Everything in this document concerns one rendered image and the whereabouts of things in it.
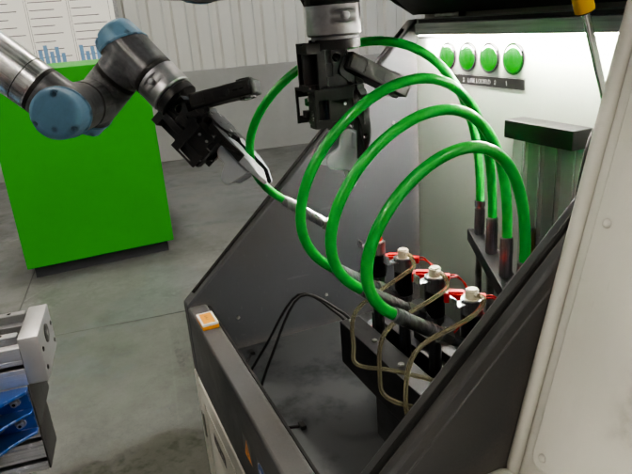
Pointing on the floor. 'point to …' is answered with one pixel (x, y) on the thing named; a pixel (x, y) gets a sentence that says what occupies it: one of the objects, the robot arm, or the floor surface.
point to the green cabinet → (85, 186)
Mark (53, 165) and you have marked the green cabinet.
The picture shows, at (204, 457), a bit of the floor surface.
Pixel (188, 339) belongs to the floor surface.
